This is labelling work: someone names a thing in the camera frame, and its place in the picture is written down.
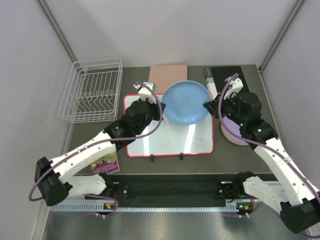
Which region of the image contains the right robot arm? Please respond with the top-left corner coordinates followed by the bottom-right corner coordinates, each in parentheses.
top-left (203, 91), bottom-right (320, 234)

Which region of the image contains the white wire dish rack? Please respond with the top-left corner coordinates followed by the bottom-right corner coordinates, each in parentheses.
top-left (57, 56), bottom-right (123, 124)

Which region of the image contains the brown cardboard sheet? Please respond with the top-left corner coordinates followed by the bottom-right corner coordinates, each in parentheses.
top-left (148, 64), bottom-right (188, 94)

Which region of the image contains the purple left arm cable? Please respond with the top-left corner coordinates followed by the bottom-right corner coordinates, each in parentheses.
top-left (28, 81), bottom-right (164, 215)

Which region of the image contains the red framed whiteboard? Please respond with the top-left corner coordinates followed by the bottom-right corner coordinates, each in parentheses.
top-left (123, 92), bottom-right (214, 158)

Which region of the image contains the black folder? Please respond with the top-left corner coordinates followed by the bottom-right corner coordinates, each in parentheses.
top-left (202, 65), bottom-right (249, 93)

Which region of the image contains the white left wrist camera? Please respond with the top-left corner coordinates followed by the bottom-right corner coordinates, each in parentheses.
top-left (133, 82), bottom-right (157, 104)

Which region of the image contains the purple treehouse children's book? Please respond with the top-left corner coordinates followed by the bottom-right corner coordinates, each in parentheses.
top-left (90, 152), bottom-right (120, 175)

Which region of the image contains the grey slotted cable duct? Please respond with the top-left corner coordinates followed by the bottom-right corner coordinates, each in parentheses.
top-left (50, 201), bottom-right (253, 213)

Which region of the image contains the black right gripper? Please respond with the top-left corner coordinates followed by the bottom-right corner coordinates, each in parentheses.
top-left (203, 90), bottom-right (246, 127)

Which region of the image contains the blue plate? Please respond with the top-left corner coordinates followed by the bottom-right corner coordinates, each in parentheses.
top-left (161, 80), bottom-right (212, 126)

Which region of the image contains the purple plate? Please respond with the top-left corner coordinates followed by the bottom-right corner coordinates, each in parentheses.
top-left (222, 117), bottom-right (241, 137)

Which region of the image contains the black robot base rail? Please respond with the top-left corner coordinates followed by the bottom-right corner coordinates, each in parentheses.
top-left (107, 174), bottom-right (241, 207)

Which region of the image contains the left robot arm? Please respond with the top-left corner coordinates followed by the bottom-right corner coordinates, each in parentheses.
top-left (32, 99), bottom-right (166, 207)

